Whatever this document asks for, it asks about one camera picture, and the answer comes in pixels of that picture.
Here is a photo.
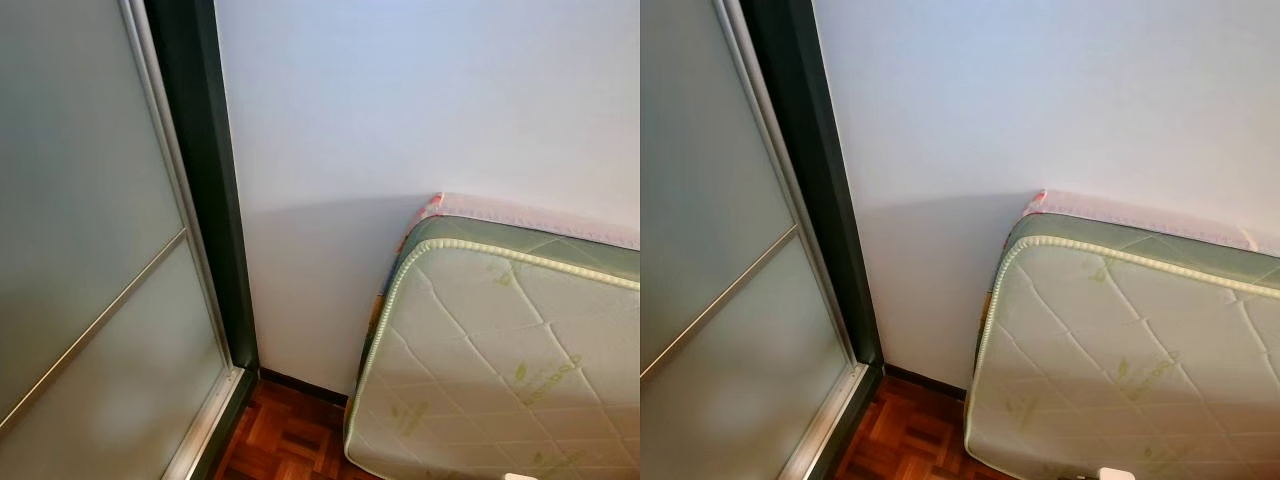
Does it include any frosted glass sliding door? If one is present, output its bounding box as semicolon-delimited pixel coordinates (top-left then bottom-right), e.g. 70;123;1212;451
640;0;869;480
0;0;246;480

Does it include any white quilted mattress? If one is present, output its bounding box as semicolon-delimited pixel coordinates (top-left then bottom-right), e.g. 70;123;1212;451
343;215;641;480
963;212;1280;480

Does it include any dark skirting board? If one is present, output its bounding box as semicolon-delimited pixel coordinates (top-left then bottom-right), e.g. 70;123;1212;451
258;367;351;407
884;363;969;402

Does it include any dark wardrobe frame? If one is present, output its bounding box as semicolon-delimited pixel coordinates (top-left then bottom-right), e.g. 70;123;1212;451
740;0;887;480
145;0;263;480

